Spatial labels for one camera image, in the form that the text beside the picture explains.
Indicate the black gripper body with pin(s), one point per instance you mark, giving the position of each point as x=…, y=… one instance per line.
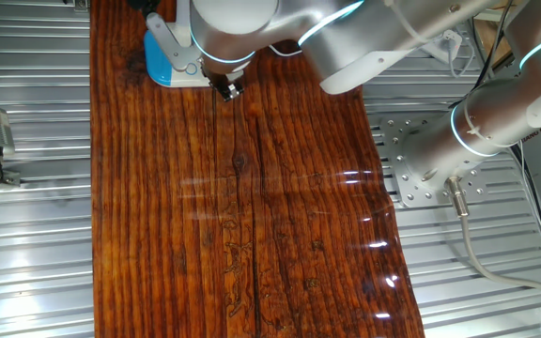
x=226, y=79

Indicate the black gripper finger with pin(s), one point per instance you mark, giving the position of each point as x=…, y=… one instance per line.
x=236, y=90
x=224, y=93

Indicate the blue and white desk lamp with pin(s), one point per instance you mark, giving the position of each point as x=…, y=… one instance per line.
x=158, y=61

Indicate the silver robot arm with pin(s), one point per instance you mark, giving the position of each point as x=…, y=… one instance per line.
x=355, y=42

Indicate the wood grain table mat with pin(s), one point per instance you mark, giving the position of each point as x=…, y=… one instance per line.
x=167, y=211

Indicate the white power strip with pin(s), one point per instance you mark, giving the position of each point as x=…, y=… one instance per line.
x=439, y=54

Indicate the white power plug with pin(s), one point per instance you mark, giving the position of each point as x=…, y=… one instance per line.
x=451, y=38

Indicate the brown wooden board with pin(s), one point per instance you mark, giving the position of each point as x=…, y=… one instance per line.
x=484, y=42

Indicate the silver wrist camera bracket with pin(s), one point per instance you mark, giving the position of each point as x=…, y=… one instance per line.
x=172, y=44

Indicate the small metal bracket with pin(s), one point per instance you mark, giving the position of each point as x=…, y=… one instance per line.
x=80, y=4

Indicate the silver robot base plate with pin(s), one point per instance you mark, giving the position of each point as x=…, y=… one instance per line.
x=392, y=141

